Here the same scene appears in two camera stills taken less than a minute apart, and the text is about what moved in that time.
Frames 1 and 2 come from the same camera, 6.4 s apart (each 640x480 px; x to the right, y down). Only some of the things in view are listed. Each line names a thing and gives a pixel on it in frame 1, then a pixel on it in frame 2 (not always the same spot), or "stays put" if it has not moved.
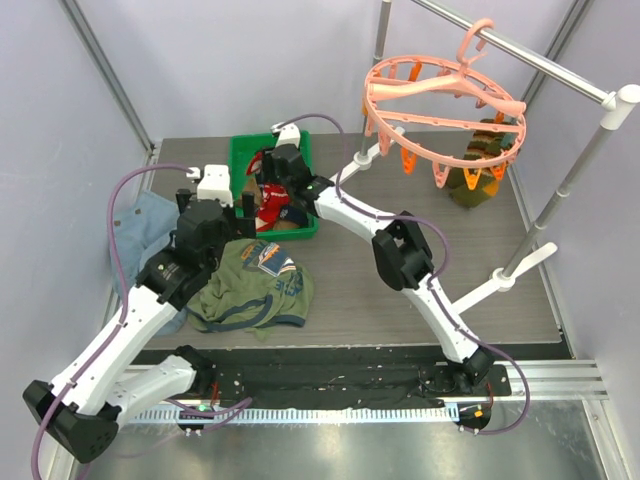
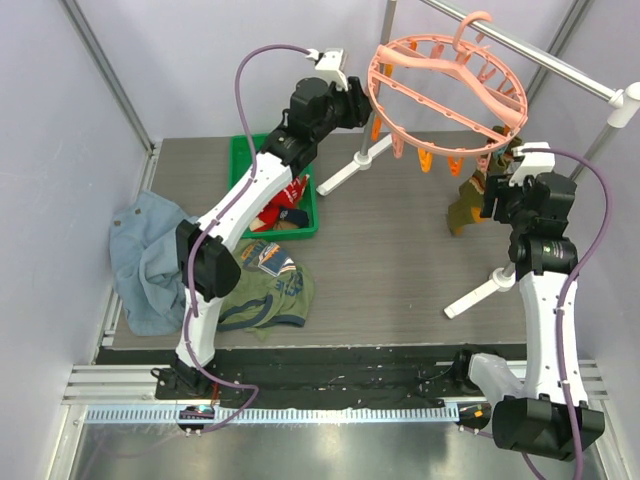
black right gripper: x=273 y=163 → x=491 y=198
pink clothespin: x=439 y=175 → x=397 y=145
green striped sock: x=482 y=144 → x=469 y=203
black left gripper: x=244 y=227 → x=358 y=105
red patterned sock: x=275 y=196 stays put
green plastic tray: x=241 y=151 stays put
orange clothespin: x=408 y=161 → x=425 y=159
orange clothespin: x=471 y=179 → x=455 y=167
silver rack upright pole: x=562 y=192 stays put
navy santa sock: x=294 y=214 stays put
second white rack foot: x=502 y=282 stays put
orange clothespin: x=498 y=171 → x=376 y=129
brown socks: x=283 y=225 stays put
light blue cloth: x=144 y=229 stays put
